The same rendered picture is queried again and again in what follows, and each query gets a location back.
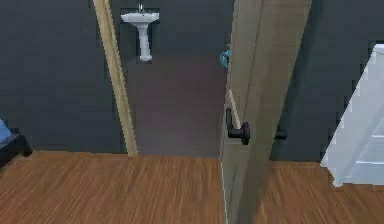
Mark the white chest of drawers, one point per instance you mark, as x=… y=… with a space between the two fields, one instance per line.
x=361 y=133

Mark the white pedestal sink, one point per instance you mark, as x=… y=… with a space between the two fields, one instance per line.
x=144 y=30

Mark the tan wooden room door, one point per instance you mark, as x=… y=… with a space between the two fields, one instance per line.
x=263 y=83

